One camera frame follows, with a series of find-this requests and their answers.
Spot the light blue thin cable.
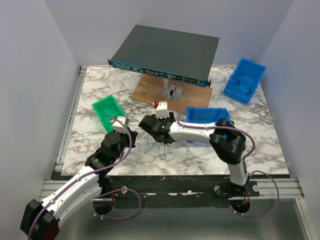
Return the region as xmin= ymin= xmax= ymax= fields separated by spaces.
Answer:
xmin=134 ymin=127 xmax=168 ymax=161
xmin=101 ymin=104 xmax=121 ymax=123

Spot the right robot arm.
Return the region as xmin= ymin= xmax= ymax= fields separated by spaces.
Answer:
xmin=138 ymin=112 xmax=249 ymax=196

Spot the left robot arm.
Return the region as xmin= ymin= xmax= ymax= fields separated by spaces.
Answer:
xmin=20 ymin=128 xmax=138 ymax=240

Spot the green plastic bin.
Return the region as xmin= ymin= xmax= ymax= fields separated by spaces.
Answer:
xmin=92 ymin=95 xmax=125 ymax=133

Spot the brown wooden board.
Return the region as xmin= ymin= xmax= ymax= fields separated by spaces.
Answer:
xmin=131 ymin=74 xmax=213 ymax=111

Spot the near blue plastic bin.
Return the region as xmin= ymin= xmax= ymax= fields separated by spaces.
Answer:
xmin=185 ymin=106 xmax=233 ymax=146

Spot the blue plastic bin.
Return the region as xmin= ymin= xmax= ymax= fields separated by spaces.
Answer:
xmin=185 ymin=106 xmax=233 ymax=146
xmin=223 ymin=57 xmax=267 ymax=104

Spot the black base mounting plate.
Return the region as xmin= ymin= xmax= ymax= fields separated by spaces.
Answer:
xmin=92 ymin=175 xmax=260 ymax=212

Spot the far blue plastic bin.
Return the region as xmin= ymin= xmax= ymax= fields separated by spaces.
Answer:
xmin=223 ymin=57 xmax=267 ymax=104

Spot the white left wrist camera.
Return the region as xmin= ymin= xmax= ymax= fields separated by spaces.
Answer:
xmin=110 ymin=116 xmax=128 ymax=134

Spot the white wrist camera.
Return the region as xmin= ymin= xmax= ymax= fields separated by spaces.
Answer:
xmin=153 ymin=101 xmax=170 ymax=119
xmin=110 ymin=116 xmax=128 ymax=134

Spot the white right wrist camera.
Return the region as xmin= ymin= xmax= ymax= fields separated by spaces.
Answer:
xmin=153 ymin=101 xmax=170 ymax=119

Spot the grey metal bracket fixture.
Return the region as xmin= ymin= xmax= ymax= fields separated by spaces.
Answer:
xmin=163 ymin=78 xmax=182 ymax=102

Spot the grey network switch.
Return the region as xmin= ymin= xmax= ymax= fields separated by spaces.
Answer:
xmin=108 ymin=24 xmax=219 ymax=88

